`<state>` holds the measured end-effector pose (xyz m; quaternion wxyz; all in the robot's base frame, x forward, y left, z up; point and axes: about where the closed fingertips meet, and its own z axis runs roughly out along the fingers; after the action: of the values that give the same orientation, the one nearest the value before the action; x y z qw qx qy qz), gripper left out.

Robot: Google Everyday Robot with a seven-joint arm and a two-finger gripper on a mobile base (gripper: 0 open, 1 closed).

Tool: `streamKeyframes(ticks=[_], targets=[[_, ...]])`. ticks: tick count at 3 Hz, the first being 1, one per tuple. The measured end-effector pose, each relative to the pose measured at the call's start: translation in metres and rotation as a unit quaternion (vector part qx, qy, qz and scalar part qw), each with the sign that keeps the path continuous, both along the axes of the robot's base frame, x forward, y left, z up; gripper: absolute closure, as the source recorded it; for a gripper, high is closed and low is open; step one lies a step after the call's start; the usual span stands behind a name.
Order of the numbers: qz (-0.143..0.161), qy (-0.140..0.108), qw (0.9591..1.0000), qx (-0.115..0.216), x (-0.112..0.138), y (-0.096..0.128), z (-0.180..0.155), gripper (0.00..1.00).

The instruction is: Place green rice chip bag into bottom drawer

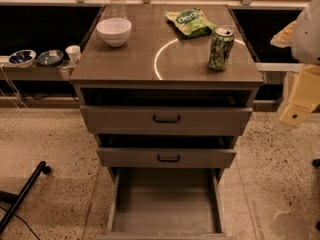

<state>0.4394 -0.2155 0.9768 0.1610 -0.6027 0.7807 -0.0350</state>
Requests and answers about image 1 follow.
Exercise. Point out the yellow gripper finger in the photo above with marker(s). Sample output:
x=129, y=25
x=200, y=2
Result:
x=304, y=97
x=283, y=38

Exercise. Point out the green rice chip bag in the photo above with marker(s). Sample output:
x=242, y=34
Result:
x=191, y=22

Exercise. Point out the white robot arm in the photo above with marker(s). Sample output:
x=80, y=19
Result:
x=303, y=36

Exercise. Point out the grey drawer cabinet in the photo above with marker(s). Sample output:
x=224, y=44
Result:
x=159, y=68

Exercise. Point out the grey open bottom drawer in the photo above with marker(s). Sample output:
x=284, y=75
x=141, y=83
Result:
x=165, y=204

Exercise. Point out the grey top drawer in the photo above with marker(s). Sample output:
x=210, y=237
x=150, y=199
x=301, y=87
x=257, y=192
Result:
x=223, y=121

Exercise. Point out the grey middle drawer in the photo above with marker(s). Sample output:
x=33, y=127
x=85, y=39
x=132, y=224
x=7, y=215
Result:
x=166, y=157

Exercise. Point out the green soda can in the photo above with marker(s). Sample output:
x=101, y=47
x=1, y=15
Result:
x=221, y=44

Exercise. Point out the white ceramic bowl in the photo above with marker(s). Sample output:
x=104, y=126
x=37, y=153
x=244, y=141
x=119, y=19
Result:
x=114, y=31

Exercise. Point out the clear plastic water bottle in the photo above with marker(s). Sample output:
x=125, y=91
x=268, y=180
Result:
x=118, y=8

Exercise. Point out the white paper cup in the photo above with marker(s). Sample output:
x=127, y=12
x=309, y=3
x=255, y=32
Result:
x=74, y=53

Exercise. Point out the dark blue bowl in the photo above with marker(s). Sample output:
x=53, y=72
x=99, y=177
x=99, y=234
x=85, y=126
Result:
x=50, y=58

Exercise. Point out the grey side shelf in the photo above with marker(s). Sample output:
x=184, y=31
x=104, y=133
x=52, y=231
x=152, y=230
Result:
x=36, y=72

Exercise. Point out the blue patterned bowl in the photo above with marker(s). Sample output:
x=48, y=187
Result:
x=22, y=58

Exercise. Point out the black stand leg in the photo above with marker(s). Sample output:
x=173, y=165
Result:
x=15, y=200

